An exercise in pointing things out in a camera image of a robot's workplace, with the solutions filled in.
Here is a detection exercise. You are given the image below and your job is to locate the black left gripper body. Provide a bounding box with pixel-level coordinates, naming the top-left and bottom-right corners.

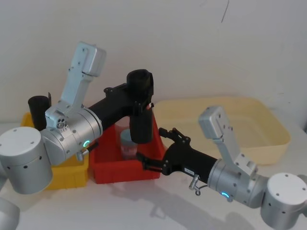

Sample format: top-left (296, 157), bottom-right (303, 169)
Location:
top-left (87, 91), bottom-right (135, 132)

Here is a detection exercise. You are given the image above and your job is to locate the clear jar with grey lid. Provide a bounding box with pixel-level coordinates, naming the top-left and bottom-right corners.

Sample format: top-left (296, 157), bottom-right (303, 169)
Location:
top-left (120, 129), bottom-right (140, 161)

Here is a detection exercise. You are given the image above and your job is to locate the red plastic bin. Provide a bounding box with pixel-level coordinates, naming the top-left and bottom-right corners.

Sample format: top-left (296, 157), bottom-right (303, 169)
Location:
top-left (89, 114), bottom-right (164, 185)

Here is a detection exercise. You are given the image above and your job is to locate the cream plastic tray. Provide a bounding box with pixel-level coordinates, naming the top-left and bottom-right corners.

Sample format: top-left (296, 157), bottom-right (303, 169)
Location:
top-left (153, 96), bottom-right (292, 166)

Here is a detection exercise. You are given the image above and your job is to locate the yellow plastic bin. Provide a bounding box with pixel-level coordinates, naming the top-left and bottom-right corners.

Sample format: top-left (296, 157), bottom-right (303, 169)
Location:
top-left (20, 112), bottom-right (89, 191)

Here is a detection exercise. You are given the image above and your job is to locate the black cylinder roll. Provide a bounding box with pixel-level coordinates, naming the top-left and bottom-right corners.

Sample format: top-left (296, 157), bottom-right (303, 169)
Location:
top-left (28, 92), bottom-right (53, 130)

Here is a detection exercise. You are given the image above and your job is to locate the thin cable with silver plug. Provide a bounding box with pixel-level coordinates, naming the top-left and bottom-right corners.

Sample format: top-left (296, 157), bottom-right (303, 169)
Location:
top-left (76, 141), bottom-right (99, 161)
top-left (189, 175), bottom-right (210, 196)

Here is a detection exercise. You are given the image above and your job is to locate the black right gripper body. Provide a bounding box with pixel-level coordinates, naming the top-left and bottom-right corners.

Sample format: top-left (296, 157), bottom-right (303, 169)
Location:
top-left (161, 140), bottom-right (218, 185)

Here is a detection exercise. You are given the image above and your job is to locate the clear plastic cup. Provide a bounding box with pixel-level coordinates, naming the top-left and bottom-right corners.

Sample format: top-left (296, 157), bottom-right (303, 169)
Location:
top-left (114, 120), bottom-right (132, 145)

